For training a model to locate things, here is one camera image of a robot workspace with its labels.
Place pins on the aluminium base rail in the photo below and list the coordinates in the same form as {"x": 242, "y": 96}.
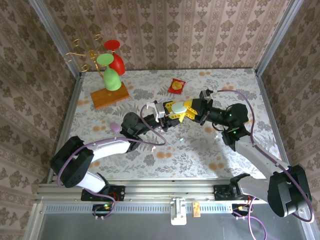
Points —
{"x": 162, "y": 190}

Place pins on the green plastic wine glass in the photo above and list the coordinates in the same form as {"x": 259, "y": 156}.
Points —
{"x": 112, "y": 78}

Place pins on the red plastic wine glass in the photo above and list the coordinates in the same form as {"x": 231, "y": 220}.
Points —
{"x": 118, "y": 63}

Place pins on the wooden rack base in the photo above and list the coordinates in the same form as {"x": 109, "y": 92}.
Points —
{"x": 107, "y": 98}

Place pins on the aluminium table side rail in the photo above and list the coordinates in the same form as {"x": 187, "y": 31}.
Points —
{"x": 267, "y": 105}
{"x": 67, "y": 120}

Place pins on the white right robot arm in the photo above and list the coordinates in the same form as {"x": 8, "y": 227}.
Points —
{"x": 262, "y": 160}

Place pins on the aluminium frame post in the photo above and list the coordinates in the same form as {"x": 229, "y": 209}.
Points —
{"x": 53, "y": 35}
{"x": 278, "y": 37}

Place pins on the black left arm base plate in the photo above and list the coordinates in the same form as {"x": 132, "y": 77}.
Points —
{"x": 120, "y": 192}

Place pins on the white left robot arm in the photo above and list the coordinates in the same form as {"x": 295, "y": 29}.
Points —
{"x": 110, "y": 148}

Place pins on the red snack packet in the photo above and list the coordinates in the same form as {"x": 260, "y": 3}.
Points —
{"x": 176, "y": 86}

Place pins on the grey metal sheet panel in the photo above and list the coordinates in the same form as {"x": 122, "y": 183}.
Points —
{"x": 137, "y": 227}

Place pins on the perforated grey metal strip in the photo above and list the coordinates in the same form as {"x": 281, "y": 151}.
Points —
{"x": 140, "y": 208}

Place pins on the small orange tag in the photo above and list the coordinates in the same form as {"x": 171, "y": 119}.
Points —
{"x": 196, "y": 209}

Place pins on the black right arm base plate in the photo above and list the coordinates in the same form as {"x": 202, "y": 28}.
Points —
{"x": 220, "y": 192}

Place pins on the purple earbud case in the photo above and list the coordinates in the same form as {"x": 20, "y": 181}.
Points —
{"x": 114, "y": 127}

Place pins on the white plastic bracket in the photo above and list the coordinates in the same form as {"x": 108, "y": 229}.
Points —
{"x": 178, "y": 212}

